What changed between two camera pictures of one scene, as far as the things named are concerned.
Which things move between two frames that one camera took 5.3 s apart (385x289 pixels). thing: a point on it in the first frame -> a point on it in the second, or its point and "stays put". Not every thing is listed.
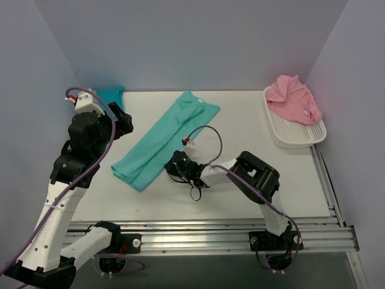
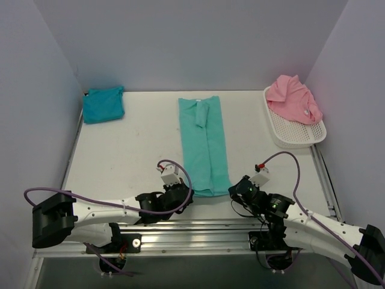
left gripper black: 122,121 -> 185,192
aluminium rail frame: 329,234 stays put
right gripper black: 173,164 -> 236,190
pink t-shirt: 290,97 stays put
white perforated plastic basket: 291,135 stays put
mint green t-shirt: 180,120 -> 204,146
